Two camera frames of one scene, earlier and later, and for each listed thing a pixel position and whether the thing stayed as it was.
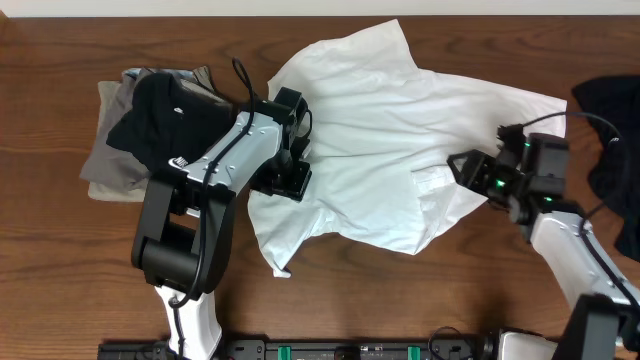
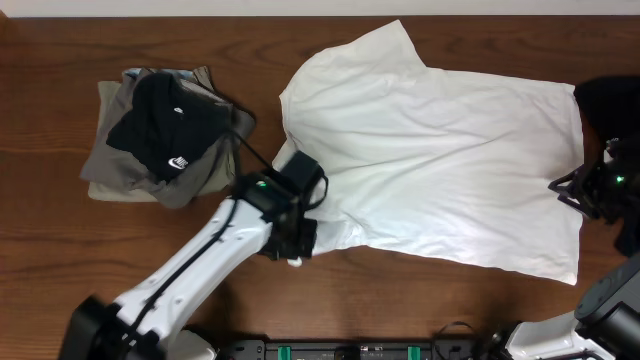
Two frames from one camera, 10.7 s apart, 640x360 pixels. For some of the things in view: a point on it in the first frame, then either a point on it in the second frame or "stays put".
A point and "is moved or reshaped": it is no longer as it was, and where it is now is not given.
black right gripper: [473, 175] -> [584, 188]
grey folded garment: [109, 164] stays put
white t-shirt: [381, 129] is moved or reshaped
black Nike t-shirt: [168, 120] stays put
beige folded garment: [106, 92] stays put
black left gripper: [295, 191] -> [308, 249]
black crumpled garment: [614, 103] stays put
